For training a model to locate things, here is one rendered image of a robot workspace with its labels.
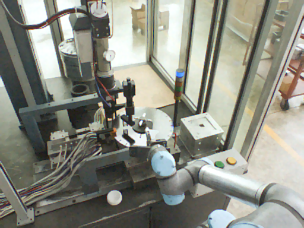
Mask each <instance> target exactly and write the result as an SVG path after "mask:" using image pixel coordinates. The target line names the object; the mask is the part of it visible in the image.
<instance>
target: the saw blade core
mask: <svg viewBox="0 0 304 228"><path fill-rule="evenodd" d="M144 113H145V118H147V119H150V120H151V121H152V122H153V128H152V129H151V130H158V131H159V133H158V134H157V135H155V139H154V140H151V141H156V140H157V139H161V138H164V139H165V140H166V141H167V140H168V139H169V138H170V136H171V135H172V134H170V133H173V122H172V120H171V118H170V117H169V116H168V115H167V114H166V113H164V112H162V110H158V109H156V108H152V107H136V108H135V115H133V116H132V120H133V121H134V120H135V119H134V117H137V118H140V117H141V116H143V114H144ZM123 114H125V115H126V112H125V110H124V111H123V112H121V113H119V114H118V116H116V117H115V118H114V120H113V128H115V129H116V131H117V132H114V133H112V135H113V136H114V137H115V139H116V140H117V141H119V142H120V143H121V144H123V145H125V146H126V147H130V146H132V145H140V146H147V145H146V141H147V139H146V135H145V133H138V132H136V131H134V130H133V128H132V127H131V126H129V125H128V126H126V127H123V122H122V119H120V116H122V115H123ZM116 135H117V136H116Z"/></svg>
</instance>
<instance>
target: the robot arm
mask: <svg viewBox="0 0 304 228"><path fill-rule="evenodd" d="M158 133H159V131H158V130H150V129H148V127H146V129H145V135H146V139H147V141H146V145H147V146H140V145H132V146H130V147H129V156H130V157H139V158H145V159H147V160H148V163H151V165H152V168H153V171H154V173H155V176H156V179H157V181H158V184H159V188H160V190H161V194H162V196H163V198H164V201H165V203H166V204H168V205H177V204H179V203H181V202H182V201H183V200H184V198H185V196H184V192H185V191H186V190H188V189H190V188H191V187H193V186H195V185H196V184H198V183H200V184H202V185H204V186H207V187H209V188H210V189H213V190H215V191H218V192H219V193H221V194H224V195H226V196H228V197H230V198H233V199H235V200H236V201H240V202H241V203H244V204H246V205H248V206H250V207H252V208H255V209H256V210H254V211H253V212H252V213H250V214H248V215H247V216H243V217H241V218H235V217H234V216H233V215H232V214H231V213H229V212H228V211H223V210H215V211H213V212H212V213H211V214H210V215H209V217H208V219H207V221H205V222H203V223H202V224H200V225H199V226H198V227H196V228H304V197H303V196H301V194H299V193H298V192H296V191H294V190H293V189H291V188H289V187H287V186H284V185H282V184H278V183H275V182H270V183H268V184H266V183H263V182H260V181H257V180H255V179H251V178H248V177H244V176H242V175H238V174H236V173H233V172H230V171H227V170H223V169H221V168H218V167H214V165H213V162H211V160H209V159H208V158H206V157H203V158H201V159H199V160H196V161H195V162H193V163H191V164H189V165H187V166H186V167H184V168H181V169H180V170H178V171H176V169H175V165H176V164H175V160H174V158H173V156H172V155H171V154H170V147H167V141H166V140H165V139H164V138H161V139H157V140H156V141H151V140H154V139H155V135H157V134H158ZM162 140H164V141H162Z"/></svg>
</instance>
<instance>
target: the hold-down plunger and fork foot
mask: <svg viewBox="0 0 304 228"><path fill-rule="evenodd" d="M120 119H122V122H123V127H124V122H126V125H127V126H128V125H129V126H131V127H132V126H134V125H135V122H134V121H133V120H132V116H126V115H125V114H123V115H122V116H120Z"/></svg>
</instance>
